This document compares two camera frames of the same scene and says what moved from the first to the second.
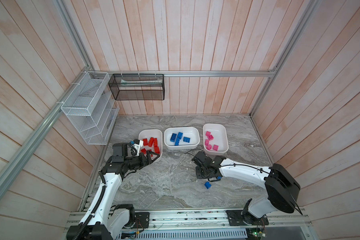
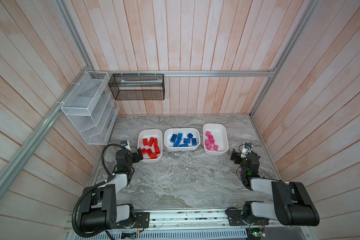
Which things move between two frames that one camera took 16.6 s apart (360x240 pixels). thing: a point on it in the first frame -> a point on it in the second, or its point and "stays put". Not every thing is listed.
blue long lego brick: [173, 137] stays put
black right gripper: [197, 173] -> [236, 159]
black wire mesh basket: [138, 86] stays put
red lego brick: [151, 141] stays put
